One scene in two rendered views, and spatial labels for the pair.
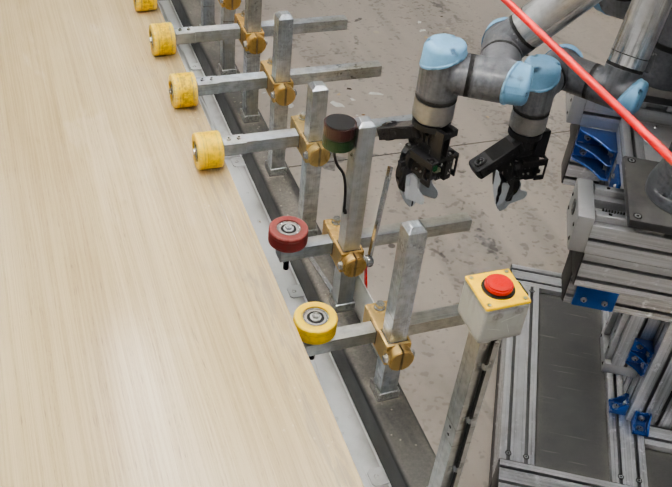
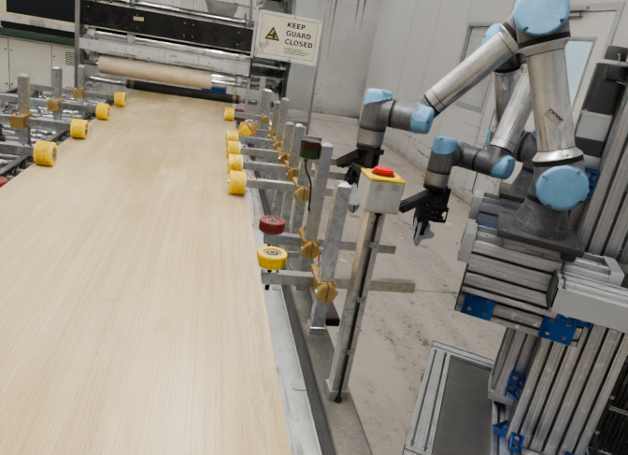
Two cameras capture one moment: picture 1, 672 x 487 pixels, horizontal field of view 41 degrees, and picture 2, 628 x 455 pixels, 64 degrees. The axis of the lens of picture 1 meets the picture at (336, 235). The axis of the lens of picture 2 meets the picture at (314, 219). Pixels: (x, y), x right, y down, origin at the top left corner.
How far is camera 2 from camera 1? 69 cm
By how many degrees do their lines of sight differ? 23
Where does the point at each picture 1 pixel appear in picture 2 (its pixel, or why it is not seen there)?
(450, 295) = (392, 362)
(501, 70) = (412, 106)
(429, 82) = (366, 112)
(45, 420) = (64, 256)
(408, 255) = (336, 204)
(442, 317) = not seen: hidden behind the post
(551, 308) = (458, 367)
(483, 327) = (368, 194)
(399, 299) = (329, 242)
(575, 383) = (469, 412)
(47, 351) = (88, 233)
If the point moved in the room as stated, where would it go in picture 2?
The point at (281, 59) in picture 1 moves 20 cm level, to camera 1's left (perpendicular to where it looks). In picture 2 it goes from (294, 152) to (246, 142)
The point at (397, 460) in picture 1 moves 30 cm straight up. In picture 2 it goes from (312, 365) to (334, 254)
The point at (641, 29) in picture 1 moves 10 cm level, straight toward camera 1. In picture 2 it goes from (509, 122) to (503, 124)
